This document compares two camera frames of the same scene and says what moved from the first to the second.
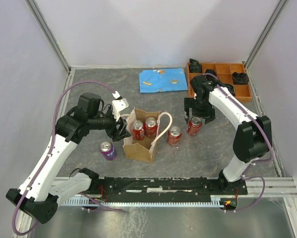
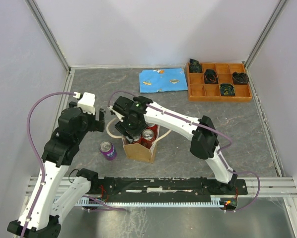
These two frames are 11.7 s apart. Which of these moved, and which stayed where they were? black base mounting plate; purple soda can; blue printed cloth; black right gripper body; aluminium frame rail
Moved: black right gripper body
Stayed: blue printed cloth; aluminium frame rail; purple soda can; black base mounting plate
